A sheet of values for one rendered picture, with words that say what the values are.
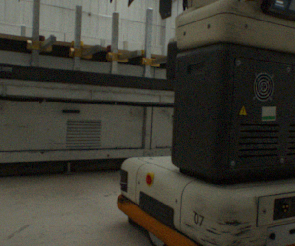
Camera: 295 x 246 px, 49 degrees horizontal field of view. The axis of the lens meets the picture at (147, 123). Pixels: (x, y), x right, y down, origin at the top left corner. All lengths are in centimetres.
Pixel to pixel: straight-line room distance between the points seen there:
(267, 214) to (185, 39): 58
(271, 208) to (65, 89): 147
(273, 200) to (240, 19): 51
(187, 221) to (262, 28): 61
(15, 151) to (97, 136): 56
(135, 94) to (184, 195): 137
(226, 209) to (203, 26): 53
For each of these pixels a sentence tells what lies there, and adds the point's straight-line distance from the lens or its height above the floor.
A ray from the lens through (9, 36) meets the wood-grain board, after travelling 223.
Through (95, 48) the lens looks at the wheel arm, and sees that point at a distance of 187.
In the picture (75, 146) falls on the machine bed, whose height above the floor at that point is 19.
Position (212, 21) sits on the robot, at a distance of 99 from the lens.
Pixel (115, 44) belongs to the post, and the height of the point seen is 89.
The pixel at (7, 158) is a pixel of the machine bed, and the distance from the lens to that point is 226.
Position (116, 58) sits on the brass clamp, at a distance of 218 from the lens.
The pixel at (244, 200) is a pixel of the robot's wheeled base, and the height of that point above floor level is 26.
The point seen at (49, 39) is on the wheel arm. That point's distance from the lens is 180.
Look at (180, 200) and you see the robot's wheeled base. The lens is 101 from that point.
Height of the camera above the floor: 50
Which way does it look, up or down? 3 degrees down
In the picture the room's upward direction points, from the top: 3 degrees clockwise
